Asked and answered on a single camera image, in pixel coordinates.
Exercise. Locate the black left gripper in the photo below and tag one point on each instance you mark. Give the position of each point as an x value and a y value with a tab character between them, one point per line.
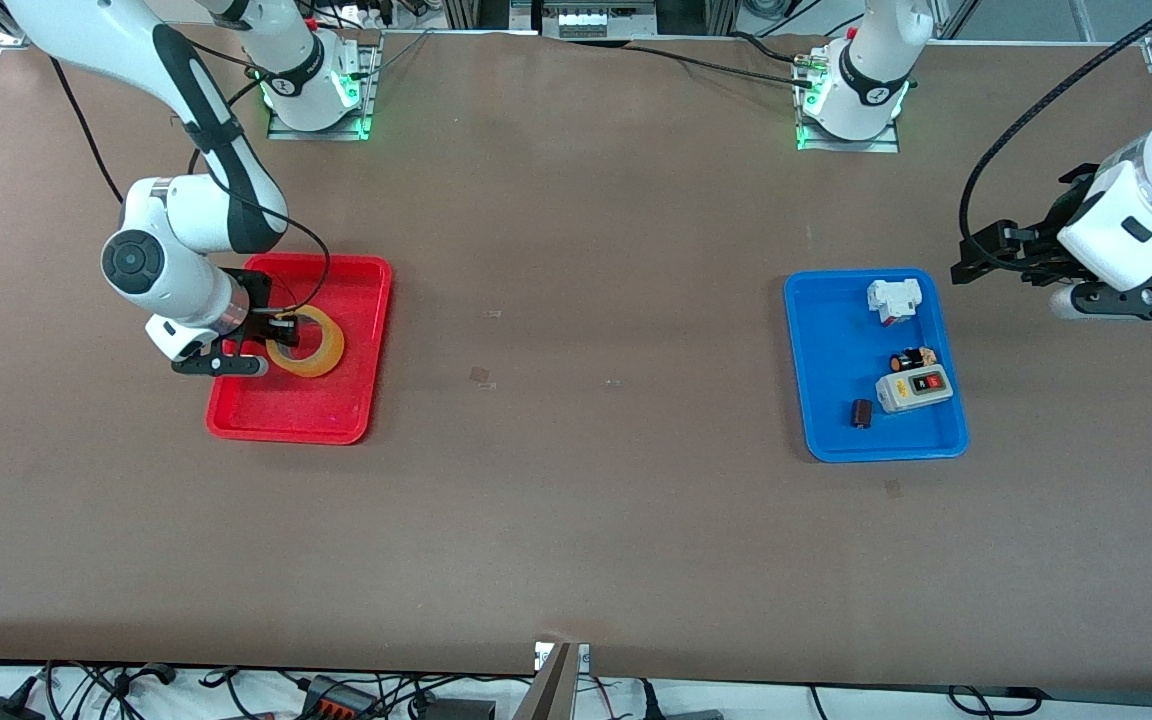
1044	243

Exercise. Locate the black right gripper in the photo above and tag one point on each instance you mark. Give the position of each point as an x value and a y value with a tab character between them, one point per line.
255	297

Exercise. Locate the yellow clear tape roll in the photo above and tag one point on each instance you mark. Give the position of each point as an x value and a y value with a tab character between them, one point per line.
331	345

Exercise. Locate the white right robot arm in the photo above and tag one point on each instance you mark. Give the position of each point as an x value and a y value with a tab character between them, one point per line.
136	30

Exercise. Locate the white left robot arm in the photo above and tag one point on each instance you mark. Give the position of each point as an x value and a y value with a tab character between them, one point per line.
866	90

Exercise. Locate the red plastic tray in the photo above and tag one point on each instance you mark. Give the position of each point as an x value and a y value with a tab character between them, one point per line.
336	410

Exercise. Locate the white relay block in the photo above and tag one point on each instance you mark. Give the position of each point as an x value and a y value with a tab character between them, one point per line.
891	297

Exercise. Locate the small black orange connector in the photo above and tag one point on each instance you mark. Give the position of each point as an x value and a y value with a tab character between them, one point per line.
906	360

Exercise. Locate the blue plastic tray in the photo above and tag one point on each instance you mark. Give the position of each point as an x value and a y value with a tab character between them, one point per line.
836	300

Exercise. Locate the small dark red block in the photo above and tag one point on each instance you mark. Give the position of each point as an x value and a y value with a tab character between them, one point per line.
862	413

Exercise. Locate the black orange power strip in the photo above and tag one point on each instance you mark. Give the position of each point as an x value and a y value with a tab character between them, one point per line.
336	700

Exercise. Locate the black box under table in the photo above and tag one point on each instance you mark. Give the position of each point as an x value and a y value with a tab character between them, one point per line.
466	711

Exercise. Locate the black power adapter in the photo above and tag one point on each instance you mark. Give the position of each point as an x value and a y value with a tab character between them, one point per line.
6	708

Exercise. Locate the black power plug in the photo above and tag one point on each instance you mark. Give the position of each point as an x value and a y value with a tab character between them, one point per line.
681	715

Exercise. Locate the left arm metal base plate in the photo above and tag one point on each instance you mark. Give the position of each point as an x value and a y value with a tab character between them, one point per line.
876	146

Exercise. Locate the grey push-button switch box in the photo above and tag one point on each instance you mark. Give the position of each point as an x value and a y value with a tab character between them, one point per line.
901	395

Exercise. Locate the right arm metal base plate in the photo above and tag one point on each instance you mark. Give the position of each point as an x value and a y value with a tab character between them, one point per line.
316	134

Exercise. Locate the aluminium frame rack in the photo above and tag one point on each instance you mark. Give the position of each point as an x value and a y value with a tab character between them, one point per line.
456	12

